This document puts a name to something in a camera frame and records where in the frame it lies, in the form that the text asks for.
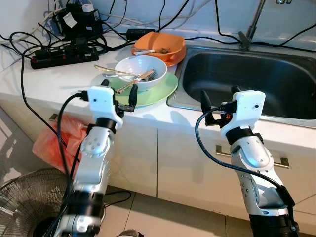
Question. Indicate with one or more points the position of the small black power adapter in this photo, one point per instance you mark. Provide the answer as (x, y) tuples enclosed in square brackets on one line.
[(136, 33)]

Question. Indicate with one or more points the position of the light green plate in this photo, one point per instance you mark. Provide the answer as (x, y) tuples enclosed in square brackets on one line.
[(163, 91)]

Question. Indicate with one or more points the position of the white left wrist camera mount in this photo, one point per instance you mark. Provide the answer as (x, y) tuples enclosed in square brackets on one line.
[(101, 101)]

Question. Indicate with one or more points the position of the orange plastic bag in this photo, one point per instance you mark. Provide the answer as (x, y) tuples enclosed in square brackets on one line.
[(49, 145)]

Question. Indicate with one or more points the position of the stainless steel sink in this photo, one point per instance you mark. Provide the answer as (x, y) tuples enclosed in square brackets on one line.
[(247, 79)]

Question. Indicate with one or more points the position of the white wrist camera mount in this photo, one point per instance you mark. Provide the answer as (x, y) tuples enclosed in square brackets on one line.
[(101, 101), (247, 106)]

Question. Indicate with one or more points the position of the orange plate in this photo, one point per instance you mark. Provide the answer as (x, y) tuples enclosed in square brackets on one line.
[(177, 58)]

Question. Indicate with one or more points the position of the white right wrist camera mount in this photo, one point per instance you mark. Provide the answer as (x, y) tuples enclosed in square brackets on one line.
[(247, 106)]

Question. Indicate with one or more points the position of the orange bowl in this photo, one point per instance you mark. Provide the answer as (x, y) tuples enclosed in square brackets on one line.
[(168, 42)]

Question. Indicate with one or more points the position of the black power strip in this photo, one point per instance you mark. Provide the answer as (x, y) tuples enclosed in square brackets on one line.
[(59, 57)]

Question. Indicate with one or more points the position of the grey robot foot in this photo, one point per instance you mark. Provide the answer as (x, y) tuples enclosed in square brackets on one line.
[(129, 233)]

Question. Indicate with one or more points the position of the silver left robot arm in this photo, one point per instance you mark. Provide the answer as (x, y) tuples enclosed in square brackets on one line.
[(94, 148)]

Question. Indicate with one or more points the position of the black charger box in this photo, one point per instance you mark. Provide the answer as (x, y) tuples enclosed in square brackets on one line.
[(81, 24)]

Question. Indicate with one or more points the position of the dark grey faucet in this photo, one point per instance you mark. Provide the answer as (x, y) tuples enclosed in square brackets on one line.
[(245, 39)]

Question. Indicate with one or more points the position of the white kitchen cabinet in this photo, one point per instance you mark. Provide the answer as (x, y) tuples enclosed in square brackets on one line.
[(187, 173)]

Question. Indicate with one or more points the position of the gold spoon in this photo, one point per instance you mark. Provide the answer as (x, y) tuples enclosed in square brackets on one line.
[(111, 69)]

